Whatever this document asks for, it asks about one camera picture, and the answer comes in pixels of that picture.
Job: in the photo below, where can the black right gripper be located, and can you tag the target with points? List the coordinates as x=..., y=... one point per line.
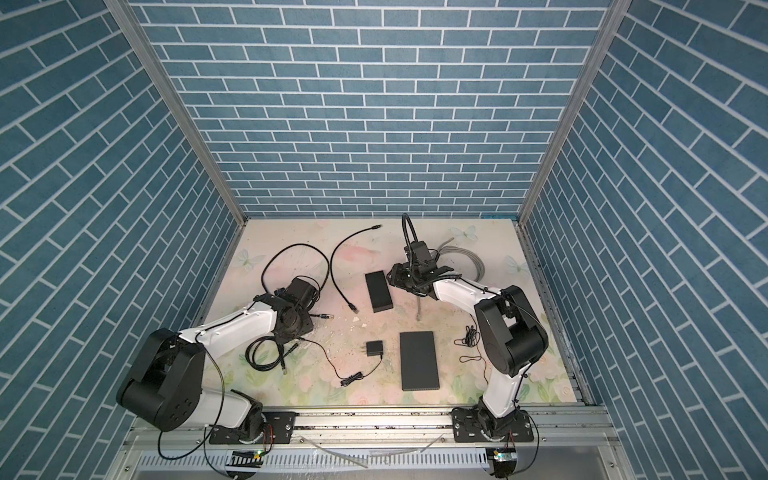
x=395, y=277

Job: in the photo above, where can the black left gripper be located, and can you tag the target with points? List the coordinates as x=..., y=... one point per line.
x=288, y=338

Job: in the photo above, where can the black power adapter with cord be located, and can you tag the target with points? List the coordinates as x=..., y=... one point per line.
x=372, y=348

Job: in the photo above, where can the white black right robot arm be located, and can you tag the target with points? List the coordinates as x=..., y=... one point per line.
x=512, y=335

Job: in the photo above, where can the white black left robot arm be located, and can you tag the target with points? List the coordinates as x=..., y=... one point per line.
x=164, y=385

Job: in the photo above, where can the large flat black box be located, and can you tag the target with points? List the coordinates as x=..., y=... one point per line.
x=419, y=368

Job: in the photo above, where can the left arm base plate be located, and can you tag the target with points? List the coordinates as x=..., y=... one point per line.
x=265, y=428

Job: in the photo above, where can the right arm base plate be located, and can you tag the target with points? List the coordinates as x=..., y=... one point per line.
x=492, y=425

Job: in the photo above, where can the aluminium front rail frame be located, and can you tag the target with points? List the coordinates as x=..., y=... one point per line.
x=569, y=441

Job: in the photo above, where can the aluminium corner post left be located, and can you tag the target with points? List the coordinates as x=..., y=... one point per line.
x=141, y=45

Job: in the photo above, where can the aluminium corner post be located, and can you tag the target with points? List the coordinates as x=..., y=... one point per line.
x=596, y=55
x=141, y=45

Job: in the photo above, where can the aluminium corner post right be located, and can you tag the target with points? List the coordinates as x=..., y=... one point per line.
x=596, y=55

